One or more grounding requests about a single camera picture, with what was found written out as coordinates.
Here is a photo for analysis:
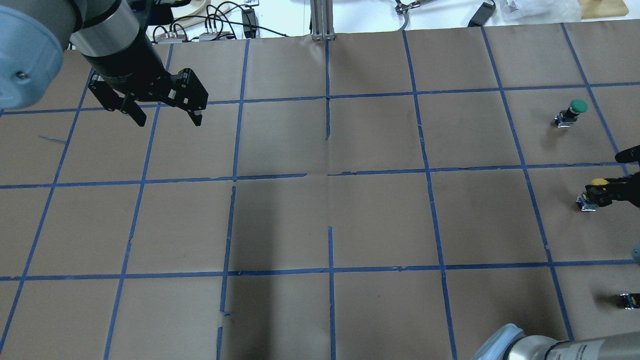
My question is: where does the green push button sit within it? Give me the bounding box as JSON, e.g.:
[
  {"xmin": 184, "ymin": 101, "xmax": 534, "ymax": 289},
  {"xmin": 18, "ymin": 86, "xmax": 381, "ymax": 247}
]
[{"xmin": 554, "ymin": 99, "xmax": 588, "ymax": 128}]

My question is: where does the yellow push button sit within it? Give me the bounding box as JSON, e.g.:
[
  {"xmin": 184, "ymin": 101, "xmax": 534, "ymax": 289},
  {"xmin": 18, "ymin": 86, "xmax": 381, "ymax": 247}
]
[{"xmin": 576, "ymin": 178, "xmax": 613, "ymax": 212}]

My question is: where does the aluminium frame post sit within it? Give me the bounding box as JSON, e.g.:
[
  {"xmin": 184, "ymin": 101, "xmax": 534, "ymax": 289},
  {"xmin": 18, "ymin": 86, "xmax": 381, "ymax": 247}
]
[{"xmin": 310, "ymin": 0, "xmax": 336, "ymax": 42}]

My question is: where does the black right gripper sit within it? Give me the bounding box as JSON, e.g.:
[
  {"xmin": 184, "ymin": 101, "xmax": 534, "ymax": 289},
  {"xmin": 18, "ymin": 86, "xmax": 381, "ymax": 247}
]
[{"xmin": 606, "ymin": 145, "xmax": 640, "ymax": 207}]

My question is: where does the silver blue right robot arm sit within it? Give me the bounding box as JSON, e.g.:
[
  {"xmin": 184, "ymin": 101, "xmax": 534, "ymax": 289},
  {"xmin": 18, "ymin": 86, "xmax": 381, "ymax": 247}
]
[{"xmin": 472, "ymin": 172, "xmax": 640, "ymax": 360}]

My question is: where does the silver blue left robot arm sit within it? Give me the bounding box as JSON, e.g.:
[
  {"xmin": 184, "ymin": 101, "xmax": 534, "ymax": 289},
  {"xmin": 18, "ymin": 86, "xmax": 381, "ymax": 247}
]
[{"xmin": 0, "ymin": 0, "xmax": 209, "ymax": 126}]

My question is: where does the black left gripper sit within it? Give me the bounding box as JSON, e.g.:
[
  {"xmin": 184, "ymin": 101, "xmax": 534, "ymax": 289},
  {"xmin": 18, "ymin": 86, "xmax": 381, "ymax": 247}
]
[{"xmin": 87, "ymin": 68, "xmax": 209, "ymax": 127}]

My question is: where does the black power adapter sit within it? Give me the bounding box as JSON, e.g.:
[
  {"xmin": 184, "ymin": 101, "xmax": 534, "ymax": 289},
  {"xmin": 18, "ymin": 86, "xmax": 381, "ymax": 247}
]
[{"xmin": 467, "ymin": 0, "xmax": 497, "ymax": 28}]

